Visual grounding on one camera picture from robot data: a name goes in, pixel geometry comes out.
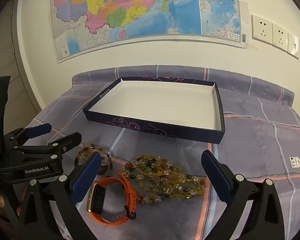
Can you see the purple plaid blanket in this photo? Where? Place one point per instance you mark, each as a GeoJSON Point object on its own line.
{"type": "Point", "coordinates": [252, 135]}

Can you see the colourful wall map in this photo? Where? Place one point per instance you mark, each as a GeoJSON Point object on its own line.
{"type": "Point", "coordinates": [140, 5]}

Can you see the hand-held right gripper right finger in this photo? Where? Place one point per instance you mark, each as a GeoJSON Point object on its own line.
{"type": "Point", "coordinates": [216, 175]}

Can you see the amber speckled bangle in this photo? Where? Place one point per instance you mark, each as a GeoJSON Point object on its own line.
{"type": "Point", "coordinates": [90, 146]}

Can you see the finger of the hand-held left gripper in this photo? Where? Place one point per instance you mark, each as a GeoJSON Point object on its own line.
{"type": "Point", "coordinates": [40, 129]}
{"type": "Point", "coordinates": [65, 141]}

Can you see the dark purple shallow box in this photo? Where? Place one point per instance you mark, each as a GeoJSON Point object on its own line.
{"type": "Point", "coordinates": [160, 102]}

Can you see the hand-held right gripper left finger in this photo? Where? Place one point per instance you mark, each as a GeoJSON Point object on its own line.
{"type": "Point", "coordinates": [86, 177]}

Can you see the white fabric label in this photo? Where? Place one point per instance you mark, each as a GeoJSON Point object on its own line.
{"type": "Point", "coordinates": [295, 162]}

